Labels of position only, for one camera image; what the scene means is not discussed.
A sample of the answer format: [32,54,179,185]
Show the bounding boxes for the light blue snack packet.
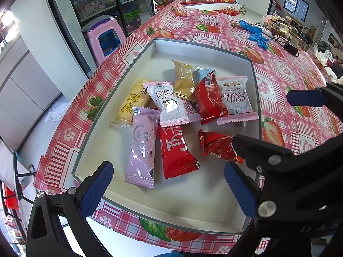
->
[196,65,216,82]

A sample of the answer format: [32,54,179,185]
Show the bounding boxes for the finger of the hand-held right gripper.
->
[286,82,343,118]
[233,134,295,220]

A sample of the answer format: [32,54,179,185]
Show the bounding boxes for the yellow snack packet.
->
[111,79,156,126]

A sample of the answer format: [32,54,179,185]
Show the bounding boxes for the blue disposable gloves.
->
[238,19,270,50]

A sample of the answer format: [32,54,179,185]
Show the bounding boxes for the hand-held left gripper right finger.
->
[224,161,270,257]

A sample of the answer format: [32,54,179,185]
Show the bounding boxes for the gold snack packet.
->
[172,60,200,102]

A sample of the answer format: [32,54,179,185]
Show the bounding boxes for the long red snack packet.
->
[157,124,201,179]

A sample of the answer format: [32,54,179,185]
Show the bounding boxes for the white tray with grey rim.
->
[72,38,262,233]

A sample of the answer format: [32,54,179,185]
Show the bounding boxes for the red gift basket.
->
[219,7,239,16]

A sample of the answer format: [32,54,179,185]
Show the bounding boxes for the white cloth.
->
[44,103,71,124]

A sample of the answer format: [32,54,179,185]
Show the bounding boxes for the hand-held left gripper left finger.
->
[26,161,114,257]

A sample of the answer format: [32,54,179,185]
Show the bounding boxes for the white pink-edged nougat packet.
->
[143,81,203,127]
[217,76,260,126]

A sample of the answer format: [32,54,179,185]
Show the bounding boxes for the black charger with cable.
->
[271,20,292,46]

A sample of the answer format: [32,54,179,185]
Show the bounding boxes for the white low cabinets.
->
[0,40,62,145]

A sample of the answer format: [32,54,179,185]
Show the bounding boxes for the grey purple stool cushion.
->
[82,15,118,31]

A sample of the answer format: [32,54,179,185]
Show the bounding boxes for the black power adapter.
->
[284,43,300,57]

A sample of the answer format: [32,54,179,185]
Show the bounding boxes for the sofa with clothes pile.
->
[313,41,343,86]

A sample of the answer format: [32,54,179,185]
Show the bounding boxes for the dark framed window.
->
[283,0,310,20]

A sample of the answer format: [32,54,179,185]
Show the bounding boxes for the small red snack packet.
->
[198,129,244,164]

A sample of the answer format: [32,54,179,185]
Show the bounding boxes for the white television console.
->
[179,0,242,10]

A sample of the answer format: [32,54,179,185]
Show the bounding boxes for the lilac snack packet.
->
[125,106,161,188]

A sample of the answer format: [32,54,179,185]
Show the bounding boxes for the black folding chair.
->
[0,136,36,220]

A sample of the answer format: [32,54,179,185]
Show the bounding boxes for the pink plastic stool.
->
[83,21,126,66]

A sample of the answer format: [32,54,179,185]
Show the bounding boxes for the black glass display cabinet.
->
[44,0,154,73]

